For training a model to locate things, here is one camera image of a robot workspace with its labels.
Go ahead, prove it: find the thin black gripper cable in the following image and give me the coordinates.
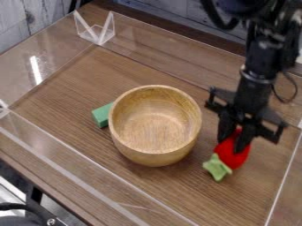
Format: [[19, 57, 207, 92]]
[[270, 70, 300, 104]]

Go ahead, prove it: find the red plush strawberry toy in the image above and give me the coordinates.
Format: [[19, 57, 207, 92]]
[[202, 128, 253, 183]]

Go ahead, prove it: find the black table frame bracket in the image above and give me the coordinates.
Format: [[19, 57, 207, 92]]
[[26, 186, 67, 226]]

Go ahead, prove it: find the green foam block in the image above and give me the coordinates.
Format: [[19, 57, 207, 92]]
[[93, 103, 113, 128]]

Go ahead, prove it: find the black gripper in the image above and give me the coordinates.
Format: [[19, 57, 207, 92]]
[[206, 87, 288, 154]]

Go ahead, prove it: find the clear acrylic corner bracket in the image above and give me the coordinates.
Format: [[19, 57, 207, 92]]
[[74, 11, 117, 46]]

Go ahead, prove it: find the wooden bowl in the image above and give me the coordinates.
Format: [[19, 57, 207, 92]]
[[109, 85, 202, 167]]

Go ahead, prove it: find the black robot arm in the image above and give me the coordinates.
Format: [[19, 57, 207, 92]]
[[199, 0, 302, 154]]

